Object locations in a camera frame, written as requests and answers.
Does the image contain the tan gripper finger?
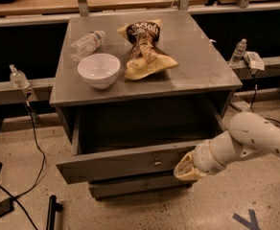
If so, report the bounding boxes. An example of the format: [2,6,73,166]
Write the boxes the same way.
[174,151,204,181]

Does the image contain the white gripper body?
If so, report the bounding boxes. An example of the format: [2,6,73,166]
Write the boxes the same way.
[193,140,225,175]

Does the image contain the grey top drawer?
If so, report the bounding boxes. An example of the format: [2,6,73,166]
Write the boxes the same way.
[57,96,224,184]

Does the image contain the grey drawer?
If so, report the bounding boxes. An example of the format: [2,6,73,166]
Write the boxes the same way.
[89,172,194,200]
[57,96,224,184]

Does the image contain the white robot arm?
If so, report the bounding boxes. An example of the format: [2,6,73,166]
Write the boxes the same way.
[174,112,280,181]

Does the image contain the grey bottom drawer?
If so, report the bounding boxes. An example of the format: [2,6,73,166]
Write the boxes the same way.
[89,172,194,200]

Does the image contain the grey cabinet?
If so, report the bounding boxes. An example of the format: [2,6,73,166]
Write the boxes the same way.
[50,11,242,147]

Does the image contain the yellow brown chip bag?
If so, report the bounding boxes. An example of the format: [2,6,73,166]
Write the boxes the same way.
[117,19,178,81]

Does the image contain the white bowl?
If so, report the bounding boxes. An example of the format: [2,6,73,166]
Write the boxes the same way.
[78,54,121,89]

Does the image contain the clear plastic water bottle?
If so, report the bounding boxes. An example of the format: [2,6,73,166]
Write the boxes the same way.
[67,31,105,62]

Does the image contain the black power adapter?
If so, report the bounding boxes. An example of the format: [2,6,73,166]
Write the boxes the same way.
[0,197,13,218]

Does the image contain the black cables at right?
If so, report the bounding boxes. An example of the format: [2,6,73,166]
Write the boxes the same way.
[249,74,280,134]

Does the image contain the small bottle on right rail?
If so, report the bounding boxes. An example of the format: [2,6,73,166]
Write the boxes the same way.
[229,38,246,67]

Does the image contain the small bottle on rail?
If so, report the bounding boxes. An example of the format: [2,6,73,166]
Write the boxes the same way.
[10,64,31,89]
[229,38,246,67]

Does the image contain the white box on right rail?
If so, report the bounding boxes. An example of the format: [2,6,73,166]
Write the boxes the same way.
[244,51,265,70]

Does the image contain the black post at bottom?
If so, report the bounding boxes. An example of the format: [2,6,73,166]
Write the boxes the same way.
[46,195,63,230]

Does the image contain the black cable on floor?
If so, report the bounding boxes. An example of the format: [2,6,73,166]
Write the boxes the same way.
[0,96,47,230]

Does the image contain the small bottle on left rail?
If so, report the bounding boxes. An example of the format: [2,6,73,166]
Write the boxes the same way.
[10,64,31,89]

